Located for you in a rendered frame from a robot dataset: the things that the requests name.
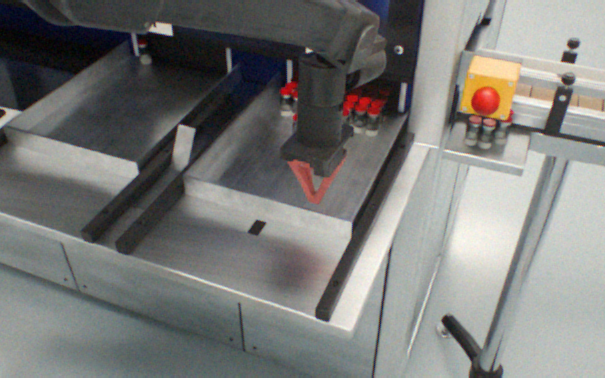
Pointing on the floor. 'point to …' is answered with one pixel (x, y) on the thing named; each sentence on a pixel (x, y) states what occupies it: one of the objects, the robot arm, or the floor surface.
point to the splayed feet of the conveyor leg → (448, 327)
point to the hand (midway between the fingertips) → (314, 197)
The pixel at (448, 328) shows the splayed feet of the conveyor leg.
